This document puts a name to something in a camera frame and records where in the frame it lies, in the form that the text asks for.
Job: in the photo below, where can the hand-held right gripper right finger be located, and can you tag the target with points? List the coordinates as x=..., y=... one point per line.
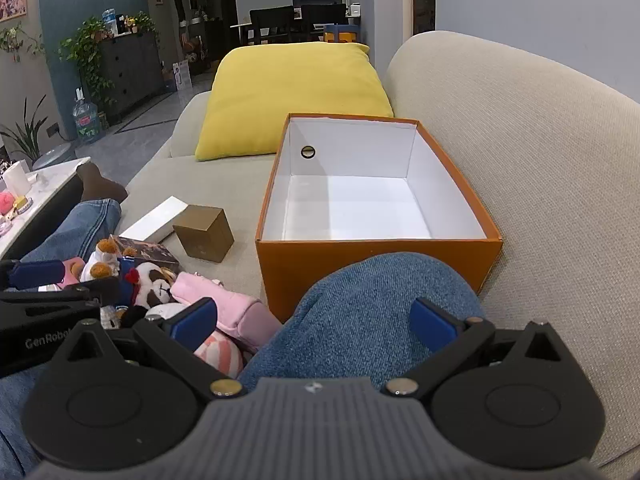
x=432, y=327

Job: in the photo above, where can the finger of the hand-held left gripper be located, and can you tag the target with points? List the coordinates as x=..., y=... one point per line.
x=37, y=272
x=95, y=290

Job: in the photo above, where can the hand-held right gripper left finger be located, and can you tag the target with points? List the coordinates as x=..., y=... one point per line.
x=192, y=322

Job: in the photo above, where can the white plush toy black ears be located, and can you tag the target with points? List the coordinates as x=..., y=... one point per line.
x=220, y=355

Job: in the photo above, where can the pink fabric pouch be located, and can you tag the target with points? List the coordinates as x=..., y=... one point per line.
x=235, y=310

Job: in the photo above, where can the brown dog plush toy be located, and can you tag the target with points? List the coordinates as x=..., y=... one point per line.
x=155, y=285

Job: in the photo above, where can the red and black small box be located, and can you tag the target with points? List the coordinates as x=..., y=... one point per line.
x=150, y=252

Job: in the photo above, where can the gold cube box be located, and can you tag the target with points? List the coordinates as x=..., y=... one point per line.
x=205, y=235

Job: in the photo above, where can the white box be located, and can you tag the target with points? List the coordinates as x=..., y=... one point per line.
x=155, y=220

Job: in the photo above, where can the orange cardboard box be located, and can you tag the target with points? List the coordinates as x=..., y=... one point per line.
x=350, y=270

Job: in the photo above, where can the person's left leg in jeans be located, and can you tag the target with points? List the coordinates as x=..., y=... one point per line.
x=80, y=225

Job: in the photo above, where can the small yellow object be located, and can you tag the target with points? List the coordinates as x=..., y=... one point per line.
x=22, y=205

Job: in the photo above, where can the pink round object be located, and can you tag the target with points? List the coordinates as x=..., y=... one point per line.
x=6, y=202

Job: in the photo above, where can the marble top coffee table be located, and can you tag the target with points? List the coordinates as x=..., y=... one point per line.
x=45, y=195

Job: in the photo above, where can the brown sock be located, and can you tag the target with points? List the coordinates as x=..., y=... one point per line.
x=100, y=187

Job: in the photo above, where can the grey round stool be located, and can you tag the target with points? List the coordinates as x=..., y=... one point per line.
x=55, y=155

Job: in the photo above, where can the long leaf floor plant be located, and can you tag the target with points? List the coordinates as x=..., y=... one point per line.
x=27, y=135

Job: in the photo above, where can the large water jug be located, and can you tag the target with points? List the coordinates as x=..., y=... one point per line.
x=87, y=117

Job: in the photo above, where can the beige fabric sofa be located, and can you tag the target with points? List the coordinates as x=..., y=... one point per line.
x=525, y=160

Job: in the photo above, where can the dark grey drawer cabinet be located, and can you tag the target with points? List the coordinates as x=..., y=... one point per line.
x=130, y=75

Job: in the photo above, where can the trailing green potted plant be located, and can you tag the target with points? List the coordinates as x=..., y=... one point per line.
x=87, y=50

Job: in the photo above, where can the yellow pillow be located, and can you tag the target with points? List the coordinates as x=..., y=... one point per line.
x=290, y=95

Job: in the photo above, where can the water bottle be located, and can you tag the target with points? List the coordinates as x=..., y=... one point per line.
x=109, y=16

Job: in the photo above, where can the yellow flowering potted plant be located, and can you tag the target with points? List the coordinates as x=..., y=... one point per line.
x=142, y=22

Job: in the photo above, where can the blue and yellow stool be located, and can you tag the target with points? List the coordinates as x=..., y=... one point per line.
x=340, y=34

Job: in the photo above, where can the black dining chair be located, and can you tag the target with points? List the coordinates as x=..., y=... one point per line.
x=322, y=17
x=270, y=22

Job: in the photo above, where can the hanging wall plant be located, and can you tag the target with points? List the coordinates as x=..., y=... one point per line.
x=17, y=40

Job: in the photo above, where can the pink wall poster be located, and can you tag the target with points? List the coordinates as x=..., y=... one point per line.
x=11, y=5

